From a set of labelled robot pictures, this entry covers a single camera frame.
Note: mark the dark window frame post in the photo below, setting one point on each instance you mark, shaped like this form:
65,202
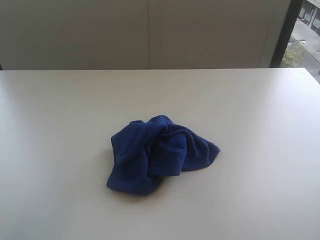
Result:
285,33

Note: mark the blue microfiber towel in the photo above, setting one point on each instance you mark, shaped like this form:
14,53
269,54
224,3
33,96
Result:
147,152

